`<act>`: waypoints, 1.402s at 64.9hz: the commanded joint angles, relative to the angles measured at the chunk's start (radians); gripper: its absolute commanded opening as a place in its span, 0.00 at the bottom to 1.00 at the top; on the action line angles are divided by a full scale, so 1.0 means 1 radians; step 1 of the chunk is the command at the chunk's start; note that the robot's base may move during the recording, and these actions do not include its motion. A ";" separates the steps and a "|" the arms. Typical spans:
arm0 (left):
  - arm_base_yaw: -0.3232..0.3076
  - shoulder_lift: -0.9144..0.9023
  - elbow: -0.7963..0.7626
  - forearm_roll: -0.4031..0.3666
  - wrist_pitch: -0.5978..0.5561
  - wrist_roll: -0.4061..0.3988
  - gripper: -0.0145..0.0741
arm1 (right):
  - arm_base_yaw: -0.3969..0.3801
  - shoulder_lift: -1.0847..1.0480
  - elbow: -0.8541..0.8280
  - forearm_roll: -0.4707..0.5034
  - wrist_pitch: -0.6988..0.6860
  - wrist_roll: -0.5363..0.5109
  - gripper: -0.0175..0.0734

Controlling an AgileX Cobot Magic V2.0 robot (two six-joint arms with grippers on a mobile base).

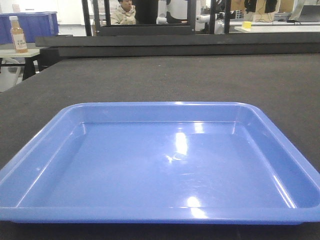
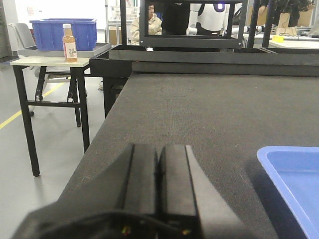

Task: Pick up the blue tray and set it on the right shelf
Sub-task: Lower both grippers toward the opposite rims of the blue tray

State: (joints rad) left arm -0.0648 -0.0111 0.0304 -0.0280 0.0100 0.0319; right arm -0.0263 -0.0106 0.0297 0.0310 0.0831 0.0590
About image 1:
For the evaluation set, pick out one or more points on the yellow box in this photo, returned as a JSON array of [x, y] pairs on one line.
[[246, 24]]

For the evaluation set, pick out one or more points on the white side table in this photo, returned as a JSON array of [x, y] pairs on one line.
[[29, 57]]

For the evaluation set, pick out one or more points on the blue plastic tray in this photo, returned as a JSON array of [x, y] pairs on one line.
[[160, 162]]

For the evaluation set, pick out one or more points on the black metal frame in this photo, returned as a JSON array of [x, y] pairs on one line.
[[158, 17]]

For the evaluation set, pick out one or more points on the seated person beige hoodie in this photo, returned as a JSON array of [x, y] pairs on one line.
[[125, 14]]

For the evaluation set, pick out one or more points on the blue storage crate background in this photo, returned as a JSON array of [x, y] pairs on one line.
[[34, 24]]

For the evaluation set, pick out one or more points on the orange juice bottle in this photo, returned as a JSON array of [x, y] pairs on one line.
[[17, 35]]

